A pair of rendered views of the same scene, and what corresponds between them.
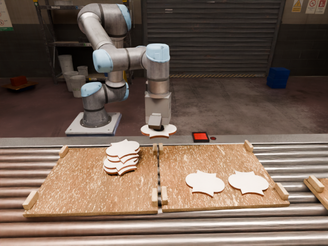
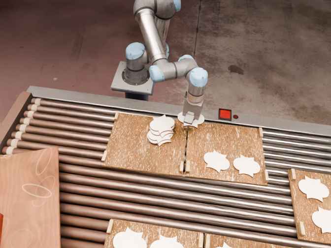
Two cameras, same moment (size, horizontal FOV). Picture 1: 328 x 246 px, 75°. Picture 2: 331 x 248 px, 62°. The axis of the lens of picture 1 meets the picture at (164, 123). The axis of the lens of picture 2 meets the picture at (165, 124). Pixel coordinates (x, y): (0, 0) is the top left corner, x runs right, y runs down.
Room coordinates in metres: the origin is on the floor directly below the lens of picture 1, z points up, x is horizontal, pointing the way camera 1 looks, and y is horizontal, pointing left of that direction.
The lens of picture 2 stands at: (-0.19, 0.06, 2.18)
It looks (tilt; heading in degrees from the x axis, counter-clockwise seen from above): 52 degrees down; 6
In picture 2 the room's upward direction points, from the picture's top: 4 degrees clockwise
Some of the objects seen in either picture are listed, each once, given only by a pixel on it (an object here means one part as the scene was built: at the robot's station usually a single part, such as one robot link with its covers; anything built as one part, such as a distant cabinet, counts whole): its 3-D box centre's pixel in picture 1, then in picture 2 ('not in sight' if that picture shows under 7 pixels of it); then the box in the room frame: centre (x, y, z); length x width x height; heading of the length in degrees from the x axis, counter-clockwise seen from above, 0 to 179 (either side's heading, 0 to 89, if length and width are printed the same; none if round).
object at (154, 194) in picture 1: (154, 196); (181, 167); (0.49, 0.03, 0.95); 0.06 x 0.02 x 0.03; 2
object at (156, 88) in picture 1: (157, 85); (194, 94); (0.71, 0.02, 1.25); 0.08 x 0.08 x 0.05
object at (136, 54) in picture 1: (141, 58); (185, 68); (0.79, 0.08, 1.33); 0.11 x 0.11 x 0.08; 28
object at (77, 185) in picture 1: (103, 175); (147, 142); (0.62, 0.23, 0.93); 0.41 x 0.35 x 0.02; 92
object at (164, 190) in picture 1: (164, 195); (187, 167); (0.50, 0.00, 0.95); 0.06 x 0.02 x 0.03; 3
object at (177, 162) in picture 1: (212, 171); (225, 151); (0.65, -0.19, 0.93); 0.41 x 0.35 x 0.02; 93
